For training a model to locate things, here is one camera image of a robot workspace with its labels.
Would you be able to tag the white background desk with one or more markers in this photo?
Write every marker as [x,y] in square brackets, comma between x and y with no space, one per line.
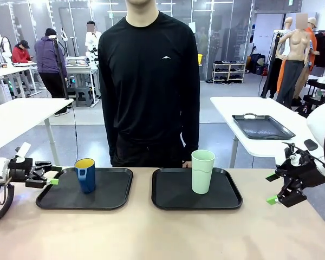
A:
[5,71]

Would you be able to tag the person's left hand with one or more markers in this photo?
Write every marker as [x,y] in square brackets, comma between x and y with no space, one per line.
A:
[187,164]

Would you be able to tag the bare mannequin grey trousers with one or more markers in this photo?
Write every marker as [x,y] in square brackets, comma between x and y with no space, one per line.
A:
[298,46]

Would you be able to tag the black utility cart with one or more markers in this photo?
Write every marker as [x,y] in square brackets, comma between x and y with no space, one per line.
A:
[314,100]

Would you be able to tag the white humanoid robot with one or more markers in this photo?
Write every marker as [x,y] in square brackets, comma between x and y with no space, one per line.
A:
[6,51]

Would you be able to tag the grey step stool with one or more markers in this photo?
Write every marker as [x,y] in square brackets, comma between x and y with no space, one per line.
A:
[84,97]

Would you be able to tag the blue mug yellow inside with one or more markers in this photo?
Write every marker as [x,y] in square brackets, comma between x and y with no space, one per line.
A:
[88,178]

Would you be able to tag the tall light green cup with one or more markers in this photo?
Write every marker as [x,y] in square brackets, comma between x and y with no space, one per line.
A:
[203,173]

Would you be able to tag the person in white shirt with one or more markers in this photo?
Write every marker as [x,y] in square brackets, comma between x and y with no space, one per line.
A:
[93,40]

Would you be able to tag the yellow plastic basket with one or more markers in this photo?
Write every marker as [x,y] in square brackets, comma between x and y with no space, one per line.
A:
[200,59]

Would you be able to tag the black plastic serving tray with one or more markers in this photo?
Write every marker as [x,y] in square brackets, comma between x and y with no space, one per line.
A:
[173,189]
[111,189]

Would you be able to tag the black folded tripod stand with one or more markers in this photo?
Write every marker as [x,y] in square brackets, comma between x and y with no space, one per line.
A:
[272,62]

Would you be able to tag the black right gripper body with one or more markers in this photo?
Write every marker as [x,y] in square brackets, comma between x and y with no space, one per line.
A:
[300,173]

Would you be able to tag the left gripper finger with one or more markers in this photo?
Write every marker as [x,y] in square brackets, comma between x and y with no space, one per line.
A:
[47,165]
[54,182]

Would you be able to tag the black tripod pole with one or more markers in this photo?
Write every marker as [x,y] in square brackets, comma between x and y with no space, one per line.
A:
[61,67]

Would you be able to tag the person in purple jacket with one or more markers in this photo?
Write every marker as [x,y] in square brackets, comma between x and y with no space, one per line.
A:
[48,57]

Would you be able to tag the person in black shirt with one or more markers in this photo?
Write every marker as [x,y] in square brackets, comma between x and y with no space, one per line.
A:
[149,81]

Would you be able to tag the white side table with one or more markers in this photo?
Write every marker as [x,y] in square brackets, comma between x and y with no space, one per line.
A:
[260,105]
[27,111]

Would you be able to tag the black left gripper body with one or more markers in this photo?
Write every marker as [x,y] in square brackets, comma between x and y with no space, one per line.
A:
[20,170]

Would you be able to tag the white workbench with equipment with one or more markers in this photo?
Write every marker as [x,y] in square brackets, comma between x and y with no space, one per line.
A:
[81,69]

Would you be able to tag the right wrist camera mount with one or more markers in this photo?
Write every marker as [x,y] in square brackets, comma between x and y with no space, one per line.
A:
[295,159]

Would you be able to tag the mannequin in orange clothes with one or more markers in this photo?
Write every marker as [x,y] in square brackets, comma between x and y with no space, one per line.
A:
[312,40]

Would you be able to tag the person's left forearm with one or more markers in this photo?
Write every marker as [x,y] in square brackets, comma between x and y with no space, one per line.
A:
[191,135]

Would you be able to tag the person's right forearm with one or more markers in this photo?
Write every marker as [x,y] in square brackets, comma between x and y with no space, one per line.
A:
[112,135]

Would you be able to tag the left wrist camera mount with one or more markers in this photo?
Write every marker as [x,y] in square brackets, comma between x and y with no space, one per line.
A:
[23,151]

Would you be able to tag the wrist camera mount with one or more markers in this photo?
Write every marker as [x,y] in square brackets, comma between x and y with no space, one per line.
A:
[23,151]
[295,159]

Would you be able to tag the beige mannequin white shirt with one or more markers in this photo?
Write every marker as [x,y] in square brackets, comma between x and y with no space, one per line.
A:
[288,24]

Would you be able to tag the person in red jacket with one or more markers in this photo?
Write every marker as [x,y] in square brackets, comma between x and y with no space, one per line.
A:
[19,55]

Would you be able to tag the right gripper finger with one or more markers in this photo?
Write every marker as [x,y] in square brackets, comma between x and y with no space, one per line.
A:
[272,201]
[273,177]

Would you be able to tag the white shoe rack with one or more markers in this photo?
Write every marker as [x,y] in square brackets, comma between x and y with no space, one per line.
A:
[228,71]

